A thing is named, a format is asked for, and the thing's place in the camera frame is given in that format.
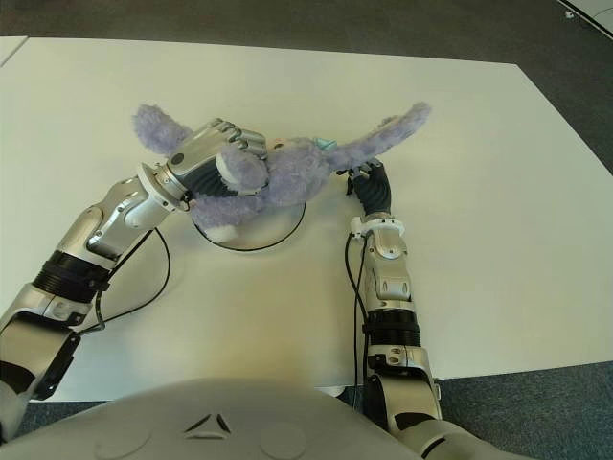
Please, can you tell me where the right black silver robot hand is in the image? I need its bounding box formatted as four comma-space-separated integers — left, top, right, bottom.
336, 160, 395, 217

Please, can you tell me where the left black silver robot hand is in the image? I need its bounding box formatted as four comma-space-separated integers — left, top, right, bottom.
160, 118, 269, 205

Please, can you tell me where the purple plush rabbit doll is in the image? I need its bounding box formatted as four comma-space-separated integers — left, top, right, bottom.
131, 100, 433, 242

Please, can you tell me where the white plate with black rim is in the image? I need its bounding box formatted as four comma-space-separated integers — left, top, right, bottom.
191, 200, 307, 252

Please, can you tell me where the grey robot torso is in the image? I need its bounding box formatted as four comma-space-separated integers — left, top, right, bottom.
0, 377, 613, 460

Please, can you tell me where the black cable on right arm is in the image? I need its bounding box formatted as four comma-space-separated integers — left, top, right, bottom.
344, 233, 371, 399

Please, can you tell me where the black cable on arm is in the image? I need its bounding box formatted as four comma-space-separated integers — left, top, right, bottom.
90, 227, 172, 333
344, 233, 371, 399

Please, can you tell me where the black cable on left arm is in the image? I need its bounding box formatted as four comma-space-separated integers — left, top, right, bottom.
90, 227, 172, 333

